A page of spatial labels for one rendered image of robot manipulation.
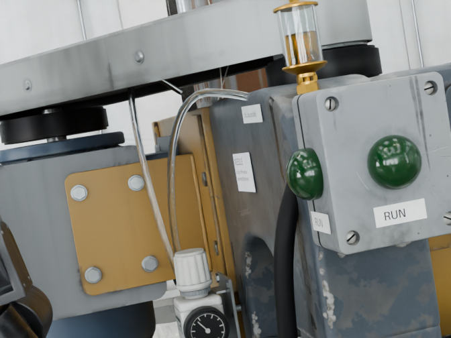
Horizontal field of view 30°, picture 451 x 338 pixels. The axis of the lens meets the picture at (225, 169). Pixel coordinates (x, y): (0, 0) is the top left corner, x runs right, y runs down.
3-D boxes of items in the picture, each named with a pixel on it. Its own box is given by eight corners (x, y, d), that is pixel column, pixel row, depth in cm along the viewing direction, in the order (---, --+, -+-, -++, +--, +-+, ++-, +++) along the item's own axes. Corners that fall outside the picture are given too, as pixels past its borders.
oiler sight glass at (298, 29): (291, 64, 52) (282, 8, 52) (280, 68, 54) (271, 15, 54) (329, 59, 52) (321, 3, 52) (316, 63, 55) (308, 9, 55)
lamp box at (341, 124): (340, 256, 45) (314, 90, 45) (313, 247, 50) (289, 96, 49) (466, 231, 47) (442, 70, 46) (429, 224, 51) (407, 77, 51)
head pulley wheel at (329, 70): (288, 90, 61) (282, 56, 61) (256, 98, 70) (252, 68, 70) (402, 72, 63) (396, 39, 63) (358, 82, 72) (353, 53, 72)
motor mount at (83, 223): (16, 331, 83) (-14, 168, 82) (17, 318, 89) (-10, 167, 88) (288, 275, 89) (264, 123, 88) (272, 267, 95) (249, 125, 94)
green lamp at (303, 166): (299, 206, 45) (290, 151, 45) (284, 202, 48) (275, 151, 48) (343, 197, 46) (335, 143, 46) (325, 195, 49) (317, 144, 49)
